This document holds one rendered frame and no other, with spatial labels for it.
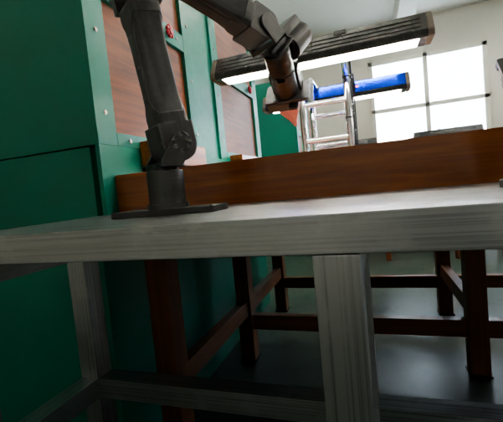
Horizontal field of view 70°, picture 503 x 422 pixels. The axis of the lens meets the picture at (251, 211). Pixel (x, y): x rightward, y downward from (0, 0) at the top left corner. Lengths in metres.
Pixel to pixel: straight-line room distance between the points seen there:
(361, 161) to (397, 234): 0.41
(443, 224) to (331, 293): 0.12
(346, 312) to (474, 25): 6.30
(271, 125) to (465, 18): 3.67
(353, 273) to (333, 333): 0.06
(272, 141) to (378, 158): 3.16
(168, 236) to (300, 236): 0.15
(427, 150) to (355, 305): 0.44
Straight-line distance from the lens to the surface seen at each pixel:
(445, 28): 6.50
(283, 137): 3.83
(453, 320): 1.44
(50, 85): 1.05
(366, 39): 1.09
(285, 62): 0.81
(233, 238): 0.37
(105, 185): 0.93
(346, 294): 0.36
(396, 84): 1.63
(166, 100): 0.63
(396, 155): 0.74
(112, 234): 0.45
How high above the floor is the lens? 0.70
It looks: 4 degrees down
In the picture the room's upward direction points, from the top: 6 degrees counter-clockwise
